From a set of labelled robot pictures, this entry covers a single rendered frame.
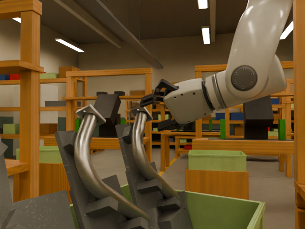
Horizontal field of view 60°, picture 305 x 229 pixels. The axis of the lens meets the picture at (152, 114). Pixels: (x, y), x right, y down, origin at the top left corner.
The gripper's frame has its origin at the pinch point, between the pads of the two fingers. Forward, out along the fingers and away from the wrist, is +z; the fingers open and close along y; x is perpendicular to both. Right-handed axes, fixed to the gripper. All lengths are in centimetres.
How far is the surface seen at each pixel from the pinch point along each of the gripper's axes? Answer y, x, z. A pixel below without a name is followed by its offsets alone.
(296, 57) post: -41, -62, -44
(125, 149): -0.8, 8.9, 7.3
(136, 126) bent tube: 1.4, 4.6, 3.4
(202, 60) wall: -496, -915, 161
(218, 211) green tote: -28.1, 13.5, -6.4
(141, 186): -8.4, 15.0, 6.0
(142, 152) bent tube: -1.8, 10.6, 2.4
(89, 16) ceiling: -110, -772, 401
